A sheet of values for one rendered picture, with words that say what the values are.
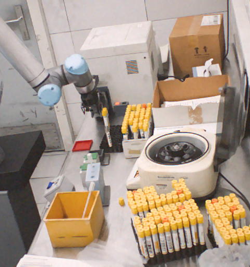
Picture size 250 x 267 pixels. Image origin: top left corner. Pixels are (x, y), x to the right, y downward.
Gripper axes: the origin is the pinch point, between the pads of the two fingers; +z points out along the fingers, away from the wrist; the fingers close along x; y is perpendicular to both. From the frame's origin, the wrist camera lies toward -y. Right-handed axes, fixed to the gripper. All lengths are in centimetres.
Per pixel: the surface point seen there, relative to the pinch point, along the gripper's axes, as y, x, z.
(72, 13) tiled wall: -122, -41, 62
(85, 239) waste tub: 69, 9, -37
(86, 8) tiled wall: -123, -30, 61
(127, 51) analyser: -15.9, 14.8, -16.0
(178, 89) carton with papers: -3.2, 33.4, -4.6
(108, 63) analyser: -13.9, 6.2, -12.5
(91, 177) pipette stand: 47, 9, -33
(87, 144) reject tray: 18.9, -2.0, -5.7
